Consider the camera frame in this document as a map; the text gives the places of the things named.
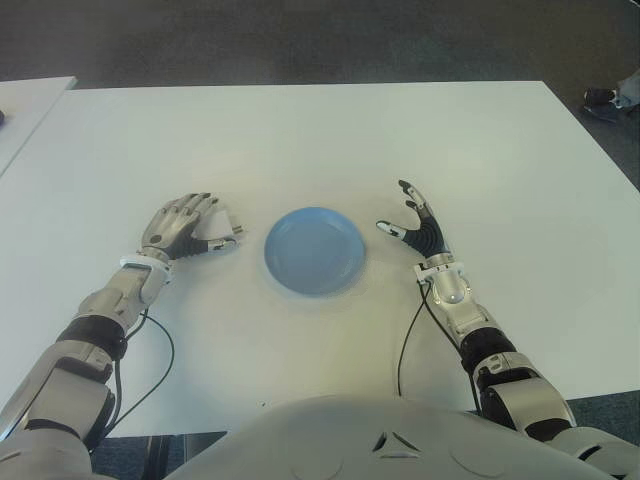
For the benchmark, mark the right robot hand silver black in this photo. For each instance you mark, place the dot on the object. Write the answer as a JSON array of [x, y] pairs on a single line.
[[430, 237]]

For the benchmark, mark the white side table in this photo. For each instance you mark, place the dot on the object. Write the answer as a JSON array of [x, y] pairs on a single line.
[[25, 110]]

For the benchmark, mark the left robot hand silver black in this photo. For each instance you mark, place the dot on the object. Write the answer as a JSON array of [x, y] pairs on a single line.
[[167, 227]]

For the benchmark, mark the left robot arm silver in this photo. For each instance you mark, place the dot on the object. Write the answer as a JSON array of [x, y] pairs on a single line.
[[90, 340]]

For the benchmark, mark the right robot arm silver black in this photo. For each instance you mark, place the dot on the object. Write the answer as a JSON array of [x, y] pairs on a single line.
[[480, 330]]

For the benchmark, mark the black sneaker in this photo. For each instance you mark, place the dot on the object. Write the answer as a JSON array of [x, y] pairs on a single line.
[[600, 102]]

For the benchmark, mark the metal table leg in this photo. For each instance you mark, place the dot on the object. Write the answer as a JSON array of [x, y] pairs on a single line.
[[165, 452]]

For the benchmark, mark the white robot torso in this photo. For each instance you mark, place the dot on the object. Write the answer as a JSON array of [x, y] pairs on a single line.
[[350, 440]]

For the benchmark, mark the blue round plate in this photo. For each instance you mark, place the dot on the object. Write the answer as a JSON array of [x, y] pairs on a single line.
[[315, 252]]

